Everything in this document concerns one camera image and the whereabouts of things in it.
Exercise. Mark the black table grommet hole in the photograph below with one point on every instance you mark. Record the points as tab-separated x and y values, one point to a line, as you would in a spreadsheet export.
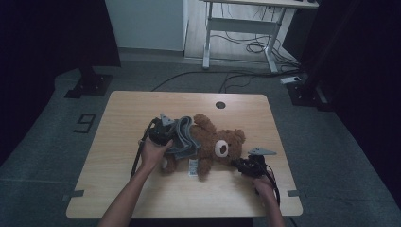
220	105

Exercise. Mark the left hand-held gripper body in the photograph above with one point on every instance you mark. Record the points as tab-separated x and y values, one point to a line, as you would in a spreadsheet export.
160	134

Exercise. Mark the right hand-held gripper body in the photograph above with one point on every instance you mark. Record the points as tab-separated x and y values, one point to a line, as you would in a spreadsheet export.
255	165

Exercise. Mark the white desk frame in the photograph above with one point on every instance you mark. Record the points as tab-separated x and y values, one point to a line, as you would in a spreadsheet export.
242	26

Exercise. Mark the person's right hand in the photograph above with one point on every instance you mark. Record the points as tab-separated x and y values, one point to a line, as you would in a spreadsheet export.
265	189

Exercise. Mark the person's left hand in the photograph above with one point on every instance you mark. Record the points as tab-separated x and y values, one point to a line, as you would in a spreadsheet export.
153	156

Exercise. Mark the grey tape strip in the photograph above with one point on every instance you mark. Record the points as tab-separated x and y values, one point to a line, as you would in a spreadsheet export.
74	195
294	193

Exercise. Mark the black stand base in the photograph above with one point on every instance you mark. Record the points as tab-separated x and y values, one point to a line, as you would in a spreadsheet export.
307	94
90	85

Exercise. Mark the white power strip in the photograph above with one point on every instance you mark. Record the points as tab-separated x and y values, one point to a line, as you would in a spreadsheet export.
290	80

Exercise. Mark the brown teddy bear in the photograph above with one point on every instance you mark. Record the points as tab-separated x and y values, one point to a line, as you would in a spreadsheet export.
217	142

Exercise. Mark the grey fluffy towel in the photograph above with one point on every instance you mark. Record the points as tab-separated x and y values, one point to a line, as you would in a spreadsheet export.
186	138

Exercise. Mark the black curtain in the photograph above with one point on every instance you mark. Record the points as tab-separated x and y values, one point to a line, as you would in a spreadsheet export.
47	47
362	63

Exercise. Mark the white cabinet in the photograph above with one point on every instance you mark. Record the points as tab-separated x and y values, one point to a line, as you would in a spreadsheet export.
145	25

